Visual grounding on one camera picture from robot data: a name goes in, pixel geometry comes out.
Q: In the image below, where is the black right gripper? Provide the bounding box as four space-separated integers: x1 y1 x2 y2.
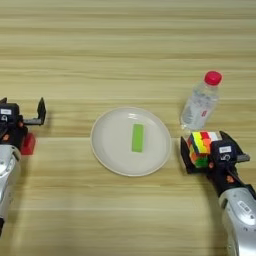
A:
180 130 251 198

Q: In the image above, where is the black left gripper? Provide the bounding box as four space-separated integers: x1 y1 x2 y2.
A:
0 97 47 151

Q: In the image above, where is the multicolour puzzle cube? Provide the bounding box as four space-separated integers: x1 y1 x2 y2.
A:
186 130 223 169

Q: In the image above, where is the red block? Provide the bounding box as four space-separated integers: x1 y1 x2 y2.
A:
20 132 37 156

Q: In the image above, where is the green rectangular block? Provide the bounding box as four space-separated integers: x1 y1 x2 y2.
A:
131 123 145 153

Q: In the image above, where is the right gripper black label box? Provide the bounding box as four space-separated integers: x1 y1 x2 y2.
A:
210 139 238 163

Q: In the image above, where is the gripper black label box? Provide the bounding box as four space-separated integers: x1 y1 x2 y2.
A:
210 139 238 163
0 103 20 123

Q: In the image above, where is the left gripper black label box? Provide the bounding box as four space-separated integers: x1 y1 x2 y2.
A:
0 103 20 123

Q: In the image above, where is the clear bottle with red cap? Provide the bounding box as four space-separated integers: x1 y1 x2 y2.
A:
179 70 223 132

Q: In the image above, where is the white round plate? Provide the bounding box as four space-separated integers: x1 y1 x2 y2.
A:
90 106 172 177

